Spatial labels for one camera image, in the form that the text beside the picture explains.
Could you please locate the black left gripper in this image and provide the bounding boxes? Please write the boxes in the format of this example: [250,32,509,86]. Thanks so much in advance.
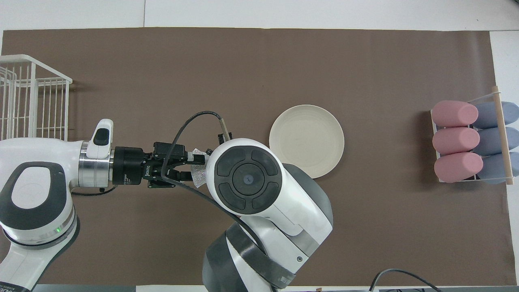
[114,143,189,189]

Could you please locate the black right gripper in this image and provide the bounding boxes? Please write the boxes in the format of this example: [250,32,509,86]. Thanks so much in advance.
[167,132,232,181]

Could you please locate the round cream plate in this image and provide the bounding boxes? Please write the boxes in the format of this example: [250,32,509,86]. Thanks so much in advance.
[269,105,345,179]

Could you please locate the brown table mat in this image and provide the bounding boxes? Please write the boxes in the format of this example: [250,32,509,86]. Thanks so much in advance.
[0,27,510,286]

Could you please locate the pink cup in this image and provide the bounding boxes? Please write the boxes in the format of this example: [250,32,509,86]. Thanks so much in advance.
[431,100,479,127]
[432,127,480,155]
[434,152,484,183]

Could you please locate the blue cup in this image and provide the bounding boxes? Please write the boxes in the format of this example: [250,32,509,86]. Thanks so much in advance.
[472,101,519,129]
[472,127,519,157]
[478,152,519,185]

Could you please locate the white wire dish rack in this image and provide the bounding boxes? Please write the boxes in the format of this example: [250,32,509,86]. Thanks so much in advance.
[0,54,73,141]

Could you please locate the thin black cable loop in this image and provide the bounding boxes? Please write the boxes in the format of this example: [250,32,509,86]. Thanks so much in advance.
[368,268,442,292]

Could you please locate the cup rack with wooden handle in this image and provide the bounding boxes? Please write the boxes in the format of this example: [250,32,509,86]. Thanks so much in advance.
[430,85,515,186]

